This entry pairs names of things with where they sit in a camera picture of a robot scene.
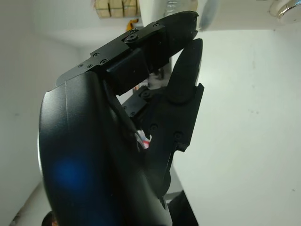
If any wooden crate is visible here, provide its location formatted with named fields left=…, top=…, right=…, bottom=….
left=95, top=0, right=142, bottom=17

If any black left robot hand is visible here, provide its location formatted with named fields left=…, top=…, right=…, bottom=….
left=37, top=10, right=205, bottom=226

